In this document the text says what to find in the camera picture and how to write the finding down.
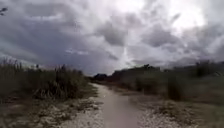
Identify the distant dark trees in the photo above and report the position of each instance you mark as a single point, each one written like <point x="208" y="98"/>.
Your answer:
<point x="100" y="77"/>

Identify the pale gravel path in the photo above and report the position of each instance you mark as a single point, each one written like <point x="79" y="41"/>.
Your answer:
<point x="115" y="111"/>

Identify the scrub and grass bank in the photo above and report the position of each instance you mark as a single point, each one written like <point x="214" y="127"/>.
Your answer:
<point x="173" y="83"/>

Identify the tall reed grass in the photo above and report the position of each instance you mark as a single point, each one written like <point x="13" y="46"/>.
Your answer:
<point x="40" y="83"/>

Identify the stony gravel verge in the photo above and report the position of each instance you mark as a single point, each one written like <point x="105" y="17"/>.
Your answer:
<point x="43" y="113"/>

